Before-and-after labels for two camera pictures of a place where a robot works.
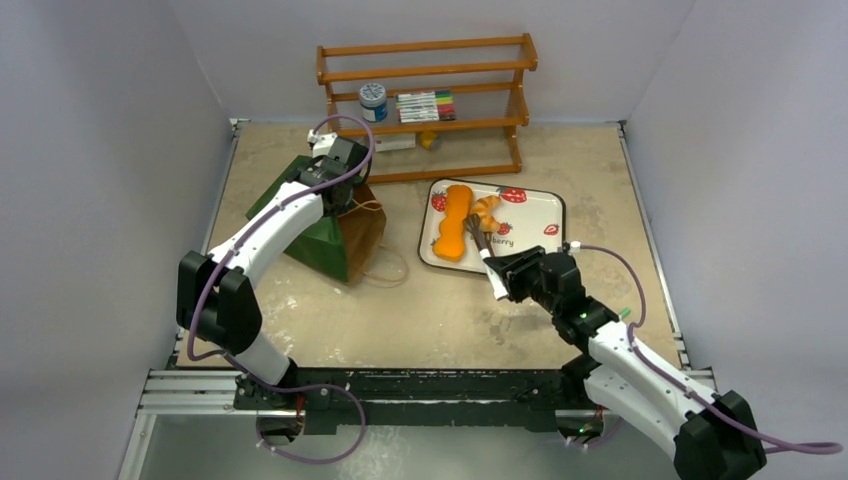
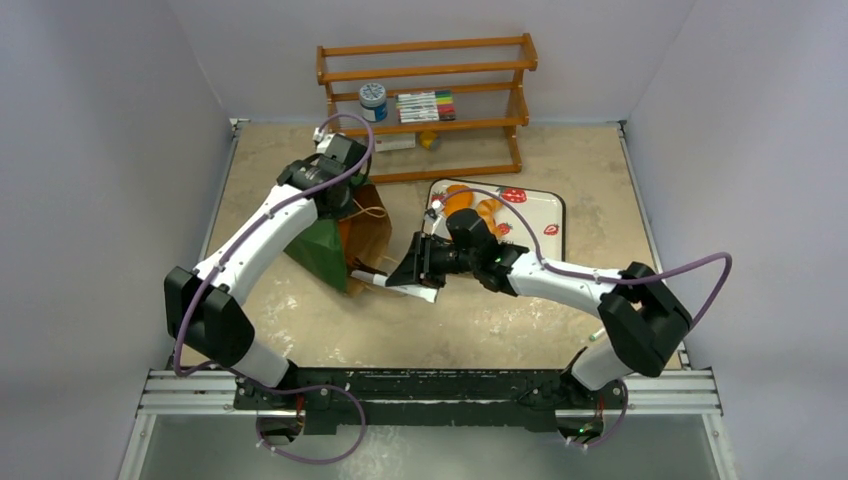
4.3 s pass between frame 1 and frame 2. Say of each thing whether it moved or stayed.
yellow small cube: stayed
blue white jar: stayed
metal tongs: moved
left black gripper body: stayed
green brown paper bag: moved
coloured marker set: stayed
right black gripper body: moved
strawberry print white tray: stayed
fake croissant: stayed
